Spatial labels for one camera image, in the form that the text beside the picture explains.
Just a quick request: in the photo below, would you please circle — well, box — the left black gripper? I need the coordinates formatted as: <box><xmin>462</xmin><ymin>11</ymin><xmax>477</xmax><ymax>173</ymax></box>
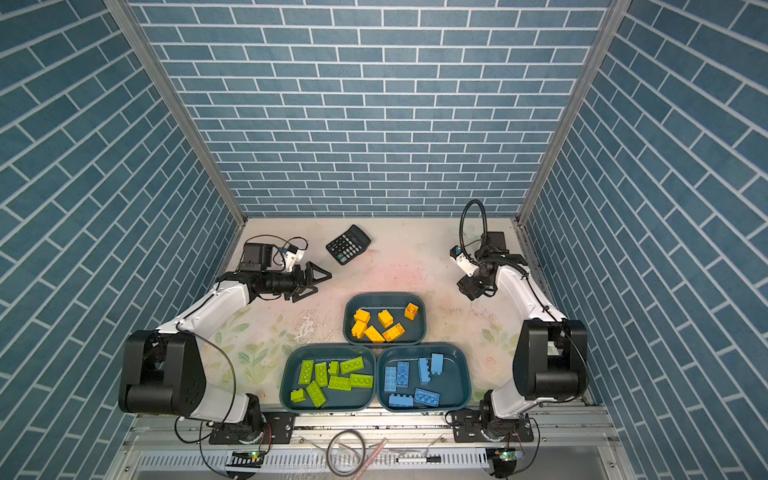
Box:
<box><xmin>260</xmin><ymin>261</ymin><xmax>330</xmax><ymax>300</ymax></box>

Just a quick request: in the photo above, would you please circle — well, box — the yellow square lego brick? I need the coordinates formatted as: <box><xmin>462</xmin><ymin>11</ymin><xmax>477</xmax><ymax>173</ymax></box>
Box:
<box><xmin>351</xmin><ymin>321</ymin><xmax>368</xmax><ymax>339</ymax></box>

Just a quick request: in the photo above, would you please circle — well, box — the green lego plate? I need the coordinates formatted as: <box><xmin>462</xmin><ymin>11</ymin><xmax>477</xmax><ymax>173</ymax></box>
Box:
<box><xmin>298</xmin><ymin>360</ymin><xmax>315</xmax><ymax>386</ymax></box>
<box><xmin>349</xmin><ymin>373</ymin><xmax>374</xmax><ymax>389</ymax></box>

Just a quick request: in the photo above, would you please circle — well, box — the blue sloped lego brick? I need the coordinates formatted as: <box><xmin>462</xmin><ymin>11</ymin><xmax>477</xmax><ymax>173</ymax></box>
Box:
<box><xmin>430</xmin><ymin>353</ymin><xmax>444</xmax><ymax>375</ymax></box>

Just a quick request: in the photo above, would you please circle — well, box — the small yellow lego brick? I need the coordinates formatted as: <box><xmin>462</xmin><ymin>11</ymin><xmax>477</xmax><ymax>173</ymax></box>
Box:
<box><xmin>378</xmin><ymin>310</ymin><xmax>394</xmax><ymax>329</ymax></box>

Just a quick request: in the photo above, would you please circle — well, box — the yellow lego plate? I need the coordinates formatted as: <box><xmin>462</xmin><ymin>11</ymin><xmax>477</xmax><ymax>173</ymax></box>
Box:
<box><xmin>382</xmin><ymin>323</ymin><xmax>405</xmax><ymax>342</ymax></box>

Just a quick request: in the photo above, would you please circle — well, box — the blue lego brick top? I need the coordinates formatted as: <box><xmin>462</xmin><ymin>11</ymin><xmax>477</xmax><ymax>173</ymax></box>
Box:
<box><xmin>388</xmin><ymin>394</ymin><xmax>414</xmax><ymax>409</ymax></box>

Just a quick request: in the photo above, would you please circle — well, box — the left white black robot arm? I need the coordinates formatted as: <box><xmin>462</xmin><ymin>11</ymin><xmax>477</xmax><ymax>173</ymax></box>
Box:
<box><xmin>118</xmin><ymin>241</ymin><xmax>332</xmax><ymax>444</ymax></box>

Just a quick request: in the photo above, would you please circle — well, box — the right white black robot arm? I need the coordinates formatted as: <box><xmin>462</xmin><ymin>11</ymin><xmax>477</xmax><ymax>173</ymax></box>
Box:
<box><xmin>450</xmin><ymin>232</ymin><xmax>589</xmax><ymax>439</ymax></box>

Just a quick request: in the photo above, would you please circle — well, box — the black desk calculator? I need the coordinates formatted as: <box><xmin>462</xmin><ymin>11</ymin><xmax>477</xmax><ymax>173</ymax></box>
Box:
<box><xmin>326</xmin><ymin>224</ymin><xmax>371</xmax><ymax>266</ymax></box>

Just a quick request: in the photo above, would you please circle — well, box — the top teal plastic bin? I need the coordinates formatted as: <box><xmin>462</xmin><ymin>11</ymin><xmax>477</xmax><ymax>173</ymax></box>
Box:
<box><xmin>343</xmin><ymin>292</ymin><xmax>427</xmax><ymax>348</ymax></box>

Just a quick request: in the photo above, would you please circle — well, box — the bottom right teal bin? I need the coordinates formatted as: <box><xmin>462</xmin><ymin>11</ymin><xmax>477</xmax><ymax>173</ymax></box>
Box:
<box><xmin>377</xmin><ymin>343</ymin><xmax>472</xmax><ymax>413</ymax></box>

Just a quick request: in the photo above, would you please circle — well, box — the bottom left teal bin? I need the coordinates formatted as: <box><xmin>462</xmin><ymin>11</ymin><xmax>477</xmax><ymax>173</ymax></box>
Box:
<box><xmin>279</xmin><ymin>343</ymin><xmax>377</xmax><ymax>413</ymax></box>

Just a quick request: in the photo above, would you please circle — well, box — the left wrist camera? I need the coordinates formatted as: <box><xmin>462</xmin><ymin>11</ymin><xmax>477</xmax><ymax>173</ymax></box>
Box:
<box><xmin>279</xmin><ymin>242</ymin><xmax>306</xmax><ymax>272</ymax></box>

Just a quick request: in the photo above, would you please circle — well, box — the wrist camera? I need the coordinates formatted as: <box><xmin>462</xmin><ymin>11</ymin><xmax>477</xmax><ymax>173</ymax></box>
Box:
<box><xmin>449</xmin><ymin>245</ymin><xmax>478</xmax><ymax>277</ymax></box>
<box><xmin>279</xmin><ymin>242</ymin><xmax>306</xmax><ymax>272</ymax></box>

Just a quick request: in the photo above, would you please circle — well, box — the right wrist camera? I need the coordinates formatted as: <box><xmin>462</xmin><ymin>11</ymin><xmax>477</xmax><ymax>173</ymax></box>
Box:
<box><xmin>449</xmin><ymin>245</ymin><xmax>478</xmax><ymax>277</ymax></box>

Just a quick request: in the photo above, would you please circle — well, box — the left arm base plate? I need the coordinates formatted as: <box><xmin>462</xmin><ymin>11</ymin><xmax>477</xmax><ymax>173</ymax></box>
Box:
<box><xmin>208</xmin><ymin>411</ymin><xmax>296</xmax><ymax>445</ymax></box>

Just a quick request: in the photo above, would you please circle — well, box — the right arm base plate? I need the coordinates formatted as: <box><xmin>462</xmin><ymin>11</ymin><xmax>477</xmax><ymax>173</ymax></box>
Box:
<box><xmin>444</xmin><ymin>408</ymin><xmax>534</xmax><ymax>443</ymax></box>

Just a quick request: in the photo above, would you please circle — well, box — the coiled grey cable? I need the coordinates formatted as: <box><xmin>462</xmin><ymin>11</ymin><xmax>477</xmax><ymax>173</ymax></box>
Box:
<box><xmin>325</xmin><ymin>428</ymin><xmax>367</xmax><ymax>478</ymax></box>

